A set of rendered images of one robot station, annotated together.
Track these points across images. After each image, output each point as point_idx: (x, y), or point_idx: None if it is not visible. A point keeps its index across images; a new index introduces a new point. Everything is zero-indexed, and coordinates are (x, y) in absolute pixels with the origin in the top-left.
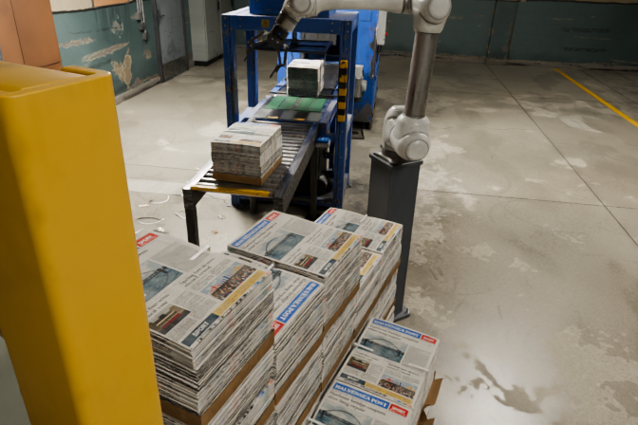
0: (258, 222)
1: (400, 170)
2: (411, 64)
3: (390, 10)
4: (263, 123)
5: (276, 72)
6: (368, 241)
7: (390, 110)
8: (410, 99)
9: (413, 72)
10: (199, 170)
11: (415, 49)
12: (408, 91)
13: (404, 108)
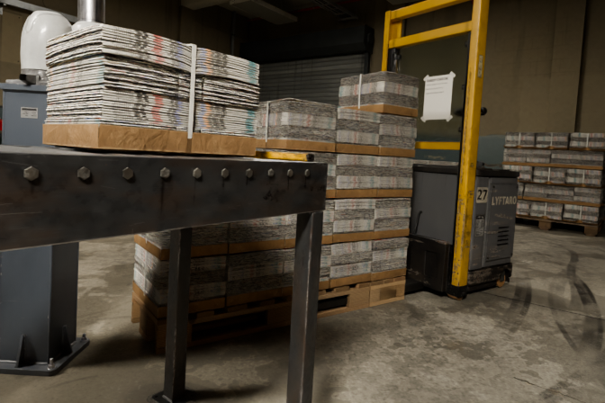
0: (307, 101)
1: None
2: None
3: None
4: (66, 33)
5: None
6: None
7: (63, 17)
8: (104, 5)
9: None
10: (258, 161)
11: None
12: None
13: (101, 16)
